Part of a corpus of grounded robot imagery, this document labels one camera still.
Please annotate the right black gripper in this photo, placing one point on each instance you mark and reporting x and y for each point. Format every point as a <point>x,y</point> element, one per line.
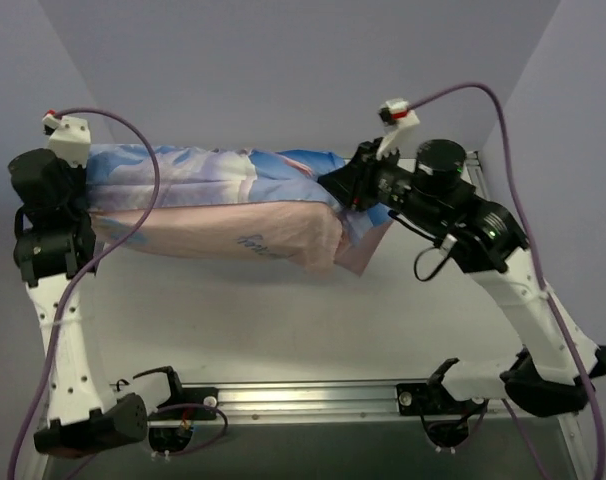
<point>362,170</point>

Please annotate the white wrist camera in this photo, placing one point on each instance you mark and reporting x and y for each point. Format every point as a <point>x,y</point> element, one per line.
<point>398,119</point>
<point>69,138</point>

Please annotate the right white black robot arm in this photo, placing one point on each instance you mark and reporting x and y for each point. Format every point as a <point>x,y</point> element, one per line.
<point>485,241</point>

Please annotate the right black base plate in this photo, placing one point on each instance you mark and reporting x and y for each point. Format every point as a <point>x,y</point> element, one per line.
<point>417,398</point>

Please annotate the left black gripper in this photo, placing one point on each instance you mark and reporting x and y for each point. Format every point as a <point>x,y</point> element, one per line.
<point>78,187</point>

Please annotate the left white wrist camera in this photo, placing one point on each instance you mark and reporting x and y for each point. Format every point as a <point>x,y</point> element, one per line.
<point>69,138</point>

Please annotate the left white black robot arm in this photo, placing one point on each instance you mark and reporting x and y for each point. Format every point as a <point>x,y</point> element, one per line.
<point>54,251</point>

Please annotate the pink blue pillowcase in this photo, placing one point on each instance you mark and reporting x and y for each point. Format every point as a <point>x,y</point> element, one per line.
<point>243,204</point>

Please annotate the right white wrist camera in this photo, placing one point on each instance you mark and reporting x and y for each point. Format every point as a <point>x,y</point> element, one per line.
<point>398,119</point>

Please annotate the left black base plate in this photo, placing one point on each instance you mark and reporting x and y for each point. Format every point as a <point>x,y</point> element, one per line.
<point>204,395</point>

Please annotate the aluminium right side rail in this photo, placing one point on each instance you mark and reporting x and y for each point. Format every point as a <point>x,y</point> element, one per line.
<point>474,170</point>

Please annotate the aluminium rail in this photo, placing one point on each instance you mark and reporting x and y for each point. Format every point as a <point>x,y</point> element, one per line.
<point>474,170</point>
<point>344,430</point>

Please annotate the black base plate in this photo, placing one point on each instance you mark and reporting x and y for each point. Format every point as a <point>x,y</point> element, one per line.
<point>204,395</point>
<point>417,398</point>

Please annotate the aluminium front rail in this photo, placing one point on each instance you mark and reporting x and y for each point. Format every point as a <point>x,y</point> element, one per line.
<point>344,430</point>

